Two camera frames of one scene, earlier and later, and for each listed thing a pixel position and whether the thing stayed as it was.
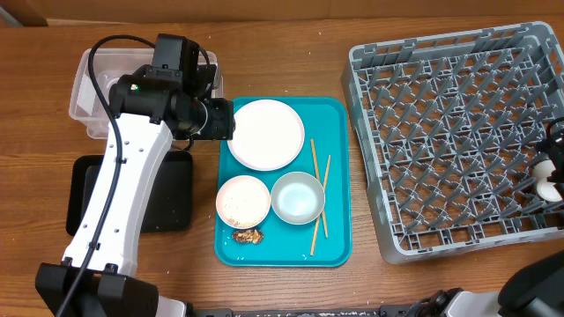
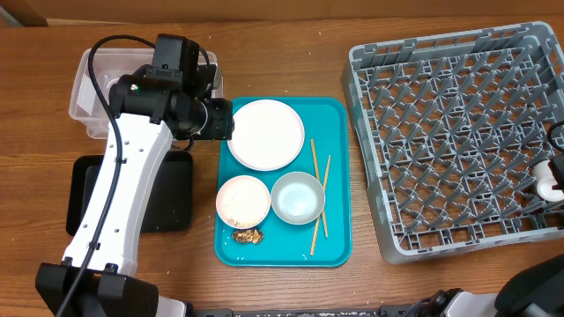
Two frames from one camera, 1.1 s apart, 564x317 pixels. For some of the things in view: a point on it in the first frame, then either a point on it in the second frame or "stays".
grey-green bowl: (298, 198) stays
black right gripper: (553, 147) -> (557, 172)
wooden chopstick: (318, 180) stays
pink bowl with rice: (242, 202) stays
